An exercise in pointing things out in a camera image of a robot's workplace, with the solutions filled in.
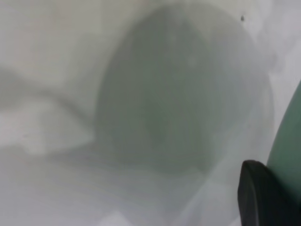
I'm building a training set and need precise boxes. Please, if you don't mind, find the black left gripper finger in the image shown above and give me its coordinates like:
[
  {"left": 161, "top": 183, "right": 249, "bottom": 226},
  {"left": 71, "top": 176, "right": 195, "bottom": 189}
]
[{"left": 237, "top": 160, "right": 301, "bottom": 226}]

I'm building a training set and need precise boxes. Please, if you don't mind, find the green round plate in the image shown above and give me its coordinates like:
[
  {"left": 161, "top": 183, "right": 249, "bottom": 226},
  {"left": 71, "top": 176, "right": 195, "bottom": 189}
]
[{"left": 266, "top": 80, "right": 301, "bottom": 209}]

